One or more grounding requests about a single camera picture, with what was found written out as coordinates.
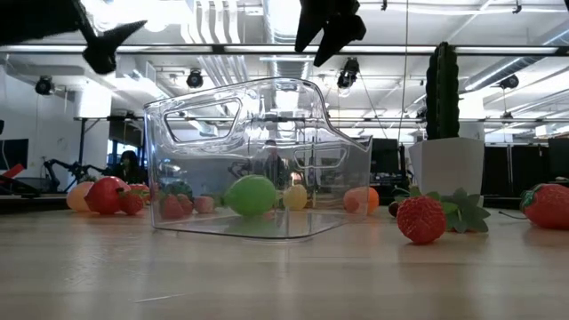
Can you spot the red plastic apple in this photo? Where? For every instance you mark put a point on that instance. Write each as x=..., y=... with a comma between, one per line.
x=104, y=195

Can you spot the green plastic lime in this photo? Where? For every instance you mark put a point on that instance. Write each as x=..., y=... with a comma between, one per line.
x=250, y=195

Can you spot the black computer monitor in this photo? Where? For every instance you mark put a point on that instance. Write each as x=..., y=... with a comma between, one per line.
x=13, y=153
x=385, y=155
x=559, y=155

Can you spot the person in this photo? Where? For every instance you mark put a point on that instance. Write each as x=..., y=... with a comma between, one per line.
x=272, y=164
x=129, y=165

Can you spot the black office partition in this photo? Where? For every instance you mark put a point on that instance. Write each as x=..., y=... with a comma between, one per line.
x=515, y=171

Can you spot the overhead light bar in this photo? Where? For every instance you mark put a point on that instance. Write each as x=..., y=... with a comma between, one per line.
x=218, y=49

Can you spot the dark green plastic vegetable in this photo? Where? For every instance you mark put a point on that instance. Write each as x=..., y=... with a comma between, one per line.
x=178, y=186

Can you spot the orange plastic fruit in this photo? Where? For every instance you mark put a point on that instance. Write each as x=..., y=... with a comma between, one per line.
x=371, y=200

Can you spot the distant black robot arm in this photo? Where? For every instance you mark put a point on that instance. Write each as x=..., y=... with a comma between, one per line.
x=75, y=169

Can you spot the pale orange plastic peach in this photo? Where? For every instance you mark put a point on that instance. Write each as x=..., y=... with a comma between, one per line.
x=76, y=197

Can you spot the white plant pot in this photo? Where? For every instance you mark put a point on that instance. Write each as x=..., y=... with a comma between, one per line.
x=446, y=164

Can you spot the red object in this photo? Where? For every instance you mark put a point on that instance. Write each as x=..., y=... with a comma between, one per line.
x=12, y=172

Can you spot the large red plastic strawberry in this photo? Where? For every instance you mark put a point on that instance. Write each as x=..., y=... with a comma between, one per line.
x=421, y=220
x=549, y=206

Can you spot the tall green cactus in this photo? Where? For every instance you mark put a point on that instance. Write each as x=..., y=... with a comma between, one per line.
x=442, y=89

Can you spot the clear plastic storage container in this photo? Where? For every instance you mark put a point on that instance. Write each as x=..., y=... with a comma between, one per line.
x=266, y=111

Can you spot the small pink plastic fruit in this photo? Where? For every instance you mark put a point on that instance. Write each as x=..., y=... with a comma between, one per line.
x=204, y=204

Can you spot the small red plastic strawberry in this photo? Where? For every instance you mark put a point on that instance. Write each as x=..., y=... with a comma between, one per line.
x=186, y=205
x=131, y=205
x=171, y=209

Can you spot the yellow plastic lemon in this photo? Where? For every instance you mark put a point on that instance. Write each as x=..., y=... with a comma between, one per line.
x=295, y=197

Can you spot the black vertical frame post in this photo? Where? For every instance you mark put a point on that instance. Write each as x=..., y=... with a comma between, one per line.
x=82, y=142

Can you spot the distant black frame bar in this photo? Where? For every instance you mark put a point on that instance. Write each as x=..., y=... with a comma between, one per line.
x=387, y=120

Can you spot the dark red plastic cherry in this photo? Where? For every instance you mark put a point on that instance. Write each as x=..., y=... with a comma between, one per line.
x=394, y=210

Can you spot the black ceiling camera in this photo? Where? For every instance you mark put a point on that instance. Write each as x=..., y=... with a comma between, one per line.
x=43, y=85
x=347, y=73
x=194, y=79
x=509, y=82

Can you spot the silver ceiling duct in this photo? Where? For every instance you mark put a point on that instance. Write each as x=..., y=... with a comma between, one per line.
x=280, y=22

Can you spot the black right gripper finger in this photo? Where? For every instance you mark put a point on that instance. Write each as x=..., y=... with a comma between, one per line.
x=342, y=33
x=311, y=22

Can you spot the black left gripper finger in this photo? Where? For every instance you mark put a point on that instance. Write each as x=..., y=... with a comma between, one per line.
x=86, y=22
x=113, y=44

